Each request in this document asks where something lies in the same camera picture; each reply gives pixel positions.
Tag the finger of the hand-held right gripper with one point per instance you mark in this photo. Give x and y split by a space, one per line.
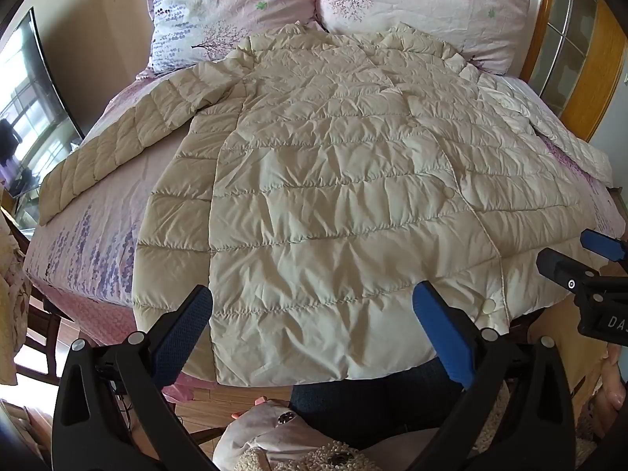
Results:
606 245
564 267

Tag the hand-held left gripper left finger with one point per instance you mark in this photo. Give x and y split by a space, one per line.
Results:
179 338

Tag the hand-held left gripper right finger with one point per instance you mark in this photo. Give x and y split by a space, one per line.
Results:
441 333

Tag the cream quilted down jacket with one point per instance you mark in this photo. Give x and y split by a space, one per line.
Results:
343 181

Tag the person's right hand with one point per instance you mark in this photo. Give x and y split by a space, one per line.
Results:
615 387

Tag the person's dark trouser leg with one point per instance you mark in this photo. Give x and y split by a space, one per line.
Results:
373 407

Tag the bed with floral pink sheet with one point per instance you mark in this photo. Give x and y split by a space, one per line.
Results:
98 235

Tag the person's fluffy pale top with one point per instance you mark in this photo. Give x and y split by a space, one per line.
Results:
274 431

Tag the dark wooden chair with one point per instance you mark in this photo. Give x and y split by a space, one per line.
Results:
41 324

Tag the cream floral cloth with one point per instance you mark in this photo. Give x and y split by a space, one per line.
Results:
10 304

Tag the flat screen television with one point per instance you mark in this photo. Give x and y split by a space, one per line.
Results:
29 108

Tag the floral pillow with pink tree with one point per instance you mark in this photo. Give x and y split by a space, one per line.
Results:
417 5

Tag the floral pillow with purple print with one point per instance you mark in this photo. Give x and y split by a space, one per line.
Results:
221 5

